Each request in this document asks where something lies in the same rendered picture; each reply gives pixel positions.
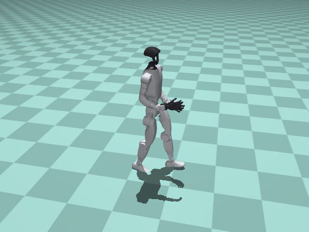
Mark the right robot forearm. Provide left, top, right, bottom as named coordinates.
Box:
left=140, top=97, right=165, bottom=111

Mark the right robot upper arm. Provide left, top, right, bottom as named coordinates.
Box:
left=139, top=72, right=152, bottom=101

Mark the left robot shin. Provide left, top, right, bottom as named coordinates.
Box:
left=163, top=136, right=174, bottom=163

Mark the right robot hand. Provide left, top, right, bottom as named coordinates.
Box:
left=160, top=98, right=182, bottom=110

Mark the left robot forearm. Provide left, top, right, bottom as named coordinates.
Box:
left=160, top=91, right=171, bottom=104

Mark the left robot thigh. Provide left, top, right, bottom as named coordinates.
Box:
left=159, top=110, right=171, bottom=142

